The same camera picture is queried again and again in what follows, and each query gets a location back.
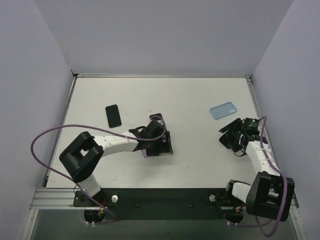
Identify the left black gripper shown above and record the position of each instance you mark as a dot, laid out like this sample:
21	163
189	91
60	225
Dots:
164	143

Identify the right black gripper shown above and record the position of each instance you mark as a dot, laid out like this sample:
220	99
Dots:
231	136

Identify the light blue phone case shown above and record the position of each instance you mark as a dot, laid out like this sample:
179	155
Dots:
223	110

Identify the black smartphone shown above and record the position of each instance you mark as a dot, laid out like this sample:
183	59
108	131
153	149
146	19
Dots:
113	116

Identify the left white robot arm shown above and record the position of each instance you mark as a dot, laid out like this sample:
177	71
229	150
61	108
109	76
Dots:
82	155

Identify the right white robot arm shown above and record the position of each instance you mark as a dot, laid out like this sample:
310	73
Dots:
270	194

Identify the phone in white case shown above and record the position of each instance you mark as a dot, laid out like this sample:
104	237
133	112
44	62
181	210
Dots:
156	117

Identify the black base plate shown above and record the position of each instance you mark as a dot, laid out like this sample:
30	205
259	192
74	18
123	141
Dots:
171	204

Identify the aluminium table frame rail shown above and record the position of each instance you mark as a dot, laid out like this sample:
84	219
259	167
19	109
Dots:
199	160

